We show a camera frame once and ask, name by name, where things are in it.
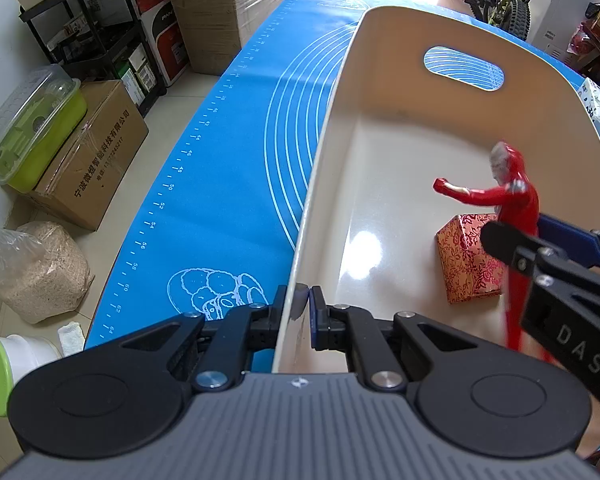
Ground black shelf rack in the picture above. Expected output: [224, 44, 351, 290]
[19, 0, 169, 111]

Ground white and red appliance box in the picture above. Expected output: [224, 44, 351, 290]
[140, 0, 191, 87]

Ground green container with clear lid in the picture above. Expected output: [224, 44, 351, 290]
[0, 64, 89, 194]

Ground wrapped large cardboard box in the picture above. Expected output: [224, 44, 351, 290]
[179, 0, 286, 77]

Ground blue silicone baking mat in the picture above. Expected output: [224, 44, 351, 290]
[82, 0, 586, 352]

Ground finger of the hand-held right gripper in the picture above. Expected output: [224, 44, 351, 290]
[480, 220, 572, 288]
[537, 213, 600, 274]

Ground small boxes on rack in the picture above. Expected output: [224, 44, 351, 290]
[116, 44, 159, 107]

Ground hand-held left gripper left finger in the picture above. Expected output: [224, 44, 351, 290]
[120, 284, 289, 394]

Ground red hero figurine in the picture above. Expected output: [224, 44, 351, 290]
[432, 141, 554, 362]

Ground clear bag of grain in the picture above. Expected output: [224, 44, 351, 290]
[0, 221, 95, 325]

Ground brown printed cardboard box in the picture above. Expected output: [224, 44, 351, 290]
[27, 79, 150, 232]

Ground white folded cloth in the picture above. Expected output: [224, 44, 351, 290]
[56, 321, 87, 357]

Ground cream plastic storage basket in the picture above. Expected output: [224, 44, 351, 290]
[271, 6, 600, 376]

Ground red patterned gift box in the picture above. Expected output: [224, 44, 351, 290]
[436, 213, 506, 305]

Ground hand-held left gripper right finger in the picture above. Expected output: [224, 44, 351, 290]
[307, 284, 481, 392]

